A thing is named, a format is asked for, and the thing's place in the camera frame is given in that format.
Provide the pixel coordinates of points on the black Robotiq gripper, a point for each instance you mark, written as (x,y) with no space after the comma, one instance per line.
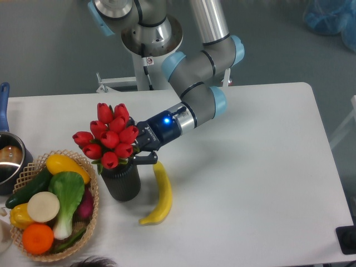
(154,133)

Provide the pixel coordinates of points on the red tulip bouquet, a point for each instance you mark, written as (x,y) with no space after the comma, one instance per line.
(109,142)

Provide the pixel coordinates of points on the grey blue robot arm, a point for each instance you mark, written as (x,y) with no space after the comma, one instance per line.
(199,103)

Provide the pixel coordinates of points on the dark grey ribbed vase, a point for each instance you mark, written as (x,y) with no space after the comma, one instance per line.
(123,182)

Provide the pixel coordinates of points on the yellow plastic banana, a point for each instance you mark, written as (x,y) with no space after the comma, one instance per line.
(163,207)

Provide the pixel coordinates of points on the green bok choy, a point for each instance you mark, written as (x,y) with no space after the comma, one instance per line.
(69,188)

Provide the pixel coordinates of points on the yellow squash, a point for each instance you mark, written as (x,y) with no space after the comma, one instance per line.
(57,163)

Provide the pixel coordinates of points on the purple red onion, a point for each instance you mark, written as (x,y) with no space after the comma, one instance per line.
(85,209)

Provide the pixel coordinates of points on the dark green cucumber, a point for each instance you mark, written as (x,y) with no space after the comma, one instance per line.
(38,184)

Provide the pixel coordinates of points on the green chili pepper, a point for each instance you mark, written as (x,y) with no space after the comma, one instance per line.
(69,243)

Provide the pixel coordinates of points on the white round radish slice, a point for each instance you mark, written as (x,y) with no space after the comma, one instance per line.
(43,207)

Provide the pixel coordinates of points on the woven wicker basket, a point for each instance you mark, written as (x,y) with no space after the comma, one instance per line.
(29,172)

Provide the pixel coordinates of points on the dark haired head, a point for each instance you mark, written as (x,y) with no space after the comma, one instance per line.
(95,262)

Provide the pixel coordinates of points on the orange fruit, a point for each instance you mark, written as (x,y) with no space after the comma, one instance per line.
(37,238)

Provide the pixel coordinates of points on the yellow bell pepper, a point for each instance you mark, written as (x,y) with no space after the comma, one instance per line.
(20,218)

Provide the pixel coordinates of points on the garlic clove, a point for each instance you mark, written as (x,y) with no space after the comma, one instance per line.
(3,212)

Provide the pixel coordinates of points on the blue plastic bag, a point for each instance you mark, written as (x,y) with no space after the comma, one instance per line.
(332,18)

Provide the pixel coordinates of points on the black device at table edge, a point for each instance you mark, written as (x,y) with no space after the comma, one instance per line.
(346,239)

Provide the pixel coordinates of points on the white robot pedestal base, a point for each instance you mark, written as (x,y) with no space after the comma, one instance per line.
(154,37)

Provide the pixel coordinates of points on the blue handled saucepan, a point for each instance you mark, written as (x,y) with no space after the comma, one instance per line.
(14,155)

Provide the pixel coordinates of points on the white frame at right edge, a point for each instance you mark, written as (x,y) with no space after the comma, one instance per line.
(344,127)

